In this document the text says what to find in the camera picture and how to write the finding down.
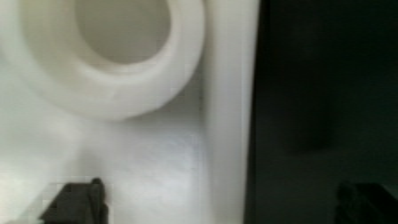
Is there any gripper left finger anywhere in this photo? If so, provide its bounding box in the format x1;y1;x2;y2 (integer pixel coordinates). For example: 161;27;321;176
39;178;108;224

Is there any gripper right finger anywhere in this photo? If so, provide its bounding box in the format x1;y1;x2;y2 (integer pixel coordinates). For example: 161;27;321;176
334;182;398;224

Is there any white square tabletop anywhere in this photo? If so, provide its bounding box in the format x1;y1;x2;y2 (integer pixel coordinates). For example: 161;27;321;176
0;0;259;224

